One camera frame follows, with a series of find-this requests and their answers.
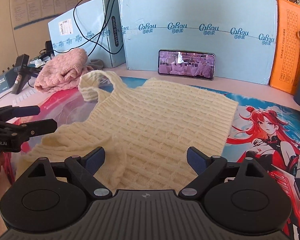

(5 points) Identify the cream knitted vest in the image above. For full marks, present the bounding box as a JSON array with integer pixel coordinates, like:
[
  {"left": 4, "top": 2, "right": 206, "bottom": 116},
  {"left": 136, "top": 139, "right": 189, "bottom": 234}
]
[{"left": 16, "top": 70, "right": 238, "bottom": 191}]

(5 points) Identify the dark teal small box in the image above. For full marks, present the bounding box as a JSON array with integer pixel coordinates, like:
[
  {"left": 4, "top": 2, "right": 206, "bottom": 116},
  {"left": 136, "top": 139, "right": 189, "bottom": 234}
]
[{"left": 0, "top": 68, "right": 18, "bottom": 94}]

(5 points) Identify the spare black handheld gripper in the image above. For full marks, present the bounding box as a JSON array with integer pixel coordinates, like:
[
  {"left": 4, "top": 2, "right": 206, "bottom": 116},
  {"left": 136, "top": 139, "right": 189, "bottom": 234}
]
[{"left": 11, "top": 54, "right": 42, "bottom": 95}]

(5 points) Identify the pink knitted sweater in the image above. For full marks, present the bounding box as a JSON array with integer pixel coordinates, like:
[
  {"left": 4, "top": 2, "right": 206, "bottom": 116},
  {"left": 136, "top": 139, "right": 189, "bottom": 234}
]
[{"left": 34, "top": 48, "right": 93, "bottom": 93}]

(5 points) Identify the anime desk mat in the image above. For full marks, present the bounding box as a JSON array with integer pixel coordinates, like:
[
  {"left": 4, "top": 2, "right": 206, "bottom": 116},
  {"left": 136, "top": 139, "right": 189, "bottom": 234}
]
[{"left": 9, "top": 76, "right": 300, "bottom": 240}]

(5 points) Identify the left light blue carton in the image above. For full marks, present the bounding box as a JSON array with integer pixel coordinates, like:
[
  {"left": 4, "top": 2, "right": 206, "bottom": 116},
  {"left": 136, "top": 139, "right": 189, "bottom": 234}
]
[{"left": 48, "top": 0, "right": 126, "bottom": 68}]

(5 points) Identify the light blue carton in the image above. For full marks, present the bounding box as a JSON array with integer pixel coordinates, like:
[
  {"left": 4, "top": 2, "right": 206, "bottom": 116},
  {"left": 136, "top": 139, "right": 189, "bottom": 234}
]
[
  {"left": 48, "top": 0, "right": 126, "bottom": 68},
  {"left": 119, "top": 0, "right": 277, "bottom": 85}
]

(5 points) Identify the smartphone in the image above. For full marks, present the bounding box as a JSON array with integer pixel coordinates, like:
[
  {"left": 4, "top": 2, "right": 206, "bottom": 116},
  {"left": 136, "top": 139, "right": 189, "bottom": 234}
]
[{"left": 158, "top": 50, "right": 216, "bottom": 80}]

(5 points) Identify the right light blue carton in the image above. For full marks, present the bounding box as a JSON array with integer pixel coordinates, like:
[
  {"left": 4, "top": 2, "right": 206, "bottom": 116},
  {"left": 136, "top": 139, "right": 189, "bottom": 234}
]
[{"left": 119, "top": 0, "right": 277, "bottom": 85}]

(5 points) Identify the orange flat box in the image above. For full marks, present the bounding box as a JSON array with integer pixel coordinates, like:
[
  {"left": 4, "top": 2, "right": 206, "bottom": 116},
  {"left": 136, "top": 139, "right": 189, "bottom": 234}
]
[{"left": 269, "top": 0, "right": 300, "bottom": 95}]

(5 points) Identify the black cable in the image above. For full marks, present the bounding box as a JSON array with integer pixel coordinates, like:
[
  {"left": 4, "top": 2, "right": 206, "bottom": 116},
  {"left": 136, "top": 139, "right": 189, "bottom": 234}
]
[{"left": 72, "top": 0, "right": 128, "bottom": 55}]

